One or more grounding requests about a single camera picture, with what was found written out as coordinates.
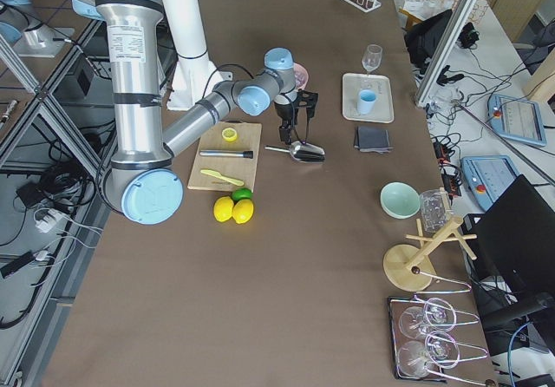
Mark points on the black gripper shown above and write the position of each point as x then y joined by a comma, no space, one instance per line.
284,112

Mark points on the pink bowl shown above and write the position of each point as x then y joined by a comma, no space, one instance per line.
301,76

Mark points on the steel ice scoop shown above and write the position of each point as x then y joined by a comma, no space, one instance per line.
299,151

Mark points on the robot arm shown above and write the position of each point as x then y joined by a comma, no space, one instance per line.
141,184

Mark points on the blue cup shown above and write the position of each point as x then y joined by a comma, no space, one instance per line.
365,101

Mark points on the wooden cup stand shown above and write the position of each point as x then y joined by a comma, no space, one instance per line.
409,268

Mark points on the cream serving tray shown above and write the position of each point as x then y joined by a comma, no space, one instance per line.
352,84

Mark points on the bamboo cutting board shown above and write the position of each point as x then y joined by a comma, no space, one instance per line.
239,168

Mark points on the grey folded cloth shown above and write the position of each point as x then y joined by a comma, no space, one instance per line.
372,140

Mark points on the steel muddler black tip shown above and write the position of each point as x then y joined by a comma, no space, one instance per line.
247,154

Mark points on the clear wine glass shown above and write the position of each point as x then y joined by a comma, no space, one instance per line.
371,61

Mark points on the half lemon slice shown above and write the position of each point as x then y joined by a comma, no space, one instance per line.
229,134

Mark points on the green lime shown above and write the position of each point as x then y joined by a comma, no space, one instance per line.
241,194

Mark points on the yellow plastic knife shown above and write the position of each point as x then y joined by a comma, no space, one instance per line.
218,175

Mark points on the yellow lemon lower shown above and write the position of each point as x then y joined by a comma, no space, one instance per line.
243,211

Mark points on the yellow lemon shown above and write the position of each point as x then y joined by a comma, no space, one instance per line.
243,211
222,208

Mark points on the yellow lemon upper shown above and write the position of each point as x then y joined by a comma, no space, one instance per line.
222,208

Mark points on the mint green bowl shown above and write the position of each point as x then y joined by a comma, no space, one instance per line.
399,200

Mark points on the glass jar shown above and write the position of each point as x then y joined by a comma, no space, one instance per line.
435,209

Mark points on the teach pendant near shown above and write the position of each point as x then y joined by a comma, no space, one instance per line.
488,177

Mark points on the teach pendant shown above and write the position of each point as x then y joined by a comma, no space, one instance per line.
488,177
516,119

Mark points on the teach pendant far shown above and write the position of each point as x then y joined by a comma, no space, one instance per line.
516,119

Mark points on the upturned wine glass far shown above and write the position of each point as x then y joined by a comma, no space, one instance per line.
434,314

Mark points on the upturned wine glass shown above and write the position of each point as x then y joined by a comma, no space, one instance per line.
434,314
435,355

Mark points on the black laptop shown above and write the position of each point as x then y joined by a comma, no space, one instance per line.
517,235

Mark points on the black glass tray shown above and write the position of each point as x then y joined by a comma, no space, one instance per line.
396,307

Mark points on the upturned wine glass near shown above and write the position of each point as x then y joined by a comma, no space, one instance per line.
435,355

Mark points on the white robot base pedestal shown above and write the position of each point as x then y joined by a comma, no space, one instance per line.
195,73

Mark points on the aluminium frame post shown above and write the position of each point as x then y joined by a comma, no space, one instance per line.
439,60

